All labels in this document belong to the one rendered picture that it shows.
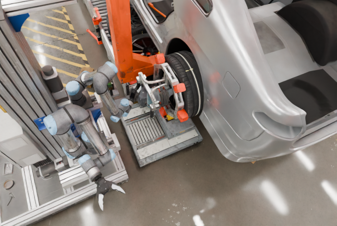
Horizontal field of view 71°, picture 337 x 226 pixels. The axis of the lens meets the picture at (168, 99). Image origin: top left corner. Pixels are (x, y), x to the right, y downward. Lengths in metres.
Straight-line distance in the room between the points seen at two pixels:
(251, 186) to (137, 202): 1.31
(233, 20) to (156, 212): 2.02
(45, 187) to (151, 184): 1.07
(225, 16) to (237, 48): 0.24
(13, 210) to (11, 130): 1.12
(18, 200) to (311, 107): 2.98
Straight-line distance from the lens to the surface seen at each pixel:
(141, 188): 2.79
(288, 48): 2.95
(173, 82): 2.05
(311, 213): 3.30
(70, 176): 2.16
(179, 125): 2.85
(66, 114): 1.53
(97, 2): 4.42
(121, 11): 2.13
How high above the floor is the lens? 2.72
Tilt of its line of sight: 56 degrees down
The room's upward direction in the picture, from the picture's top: 9 degrees clockwise
